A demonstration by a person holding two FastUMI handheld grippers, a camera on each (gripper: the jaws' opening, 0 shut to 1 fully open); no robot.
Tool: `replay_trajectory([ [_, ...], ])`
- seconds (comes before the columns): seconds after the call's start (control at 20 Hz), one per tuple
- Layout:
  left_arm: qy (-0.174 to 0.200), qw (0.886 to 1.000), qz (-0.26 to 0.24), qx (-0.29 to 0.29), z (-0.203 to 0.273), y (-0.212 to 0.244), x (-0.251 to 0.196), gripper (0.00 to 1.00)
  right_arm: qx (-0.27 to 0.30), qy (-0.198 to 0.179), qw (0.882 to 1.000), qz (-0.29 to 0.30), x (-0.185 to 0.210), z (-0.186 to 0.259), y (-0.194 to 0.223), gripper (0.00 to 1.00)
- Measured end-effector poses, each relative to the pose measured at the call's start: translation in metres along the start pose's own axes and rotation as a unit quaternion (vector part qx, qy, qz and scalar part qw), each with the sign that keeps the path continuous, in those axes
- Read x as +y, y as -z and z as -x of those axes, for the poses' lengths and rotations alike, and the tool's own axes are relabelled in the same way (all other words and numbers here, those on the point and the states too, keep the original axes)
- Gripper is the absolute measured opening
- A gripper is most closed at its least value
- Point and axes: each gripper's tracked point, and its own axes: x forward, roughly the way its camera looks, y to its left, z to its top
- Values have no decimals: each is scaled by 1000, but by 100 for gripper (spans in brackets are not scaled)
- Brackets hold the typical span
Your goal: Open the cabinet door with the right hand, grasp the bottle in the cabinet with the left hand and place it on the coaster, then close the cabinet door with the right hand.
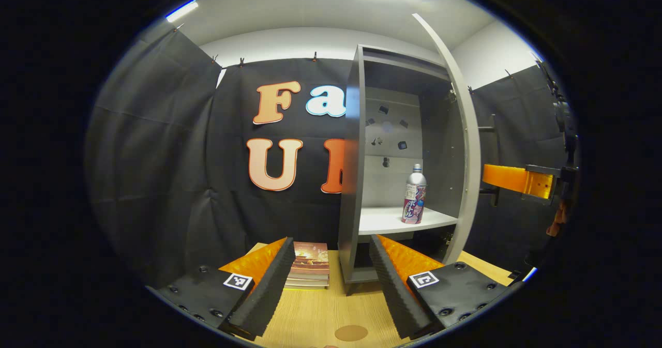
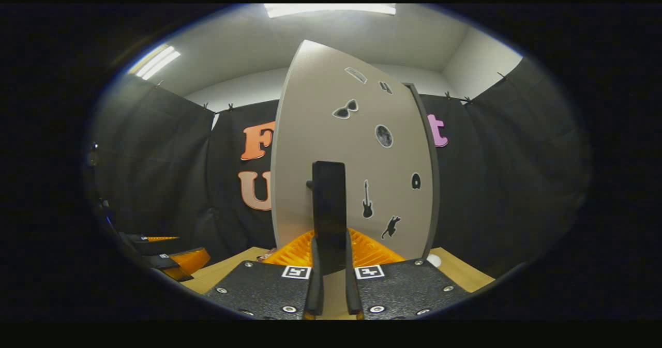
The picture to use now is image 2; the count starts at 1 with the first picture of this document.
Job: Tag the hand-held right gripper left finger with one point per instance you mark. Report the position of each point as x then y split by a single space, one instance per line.
315 296

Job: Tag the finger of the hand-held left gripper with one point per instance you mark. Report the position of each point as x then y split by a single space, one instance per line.
155 239
186 262

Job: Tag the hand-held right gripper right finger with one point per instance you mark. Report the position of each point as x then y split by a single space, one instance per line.
352 291

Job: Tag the beige cabinet door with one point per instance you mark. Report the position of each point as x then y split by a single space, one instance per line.
310 131

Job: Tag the black backdrop cloth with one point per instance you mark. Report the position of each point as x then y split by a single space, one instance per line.
155 156

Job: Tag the small white round object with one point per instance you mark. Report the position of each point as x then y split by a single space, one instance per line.
434 260

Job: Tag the long ceiling light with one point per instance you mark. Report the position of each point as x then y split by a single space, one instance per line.
158 61

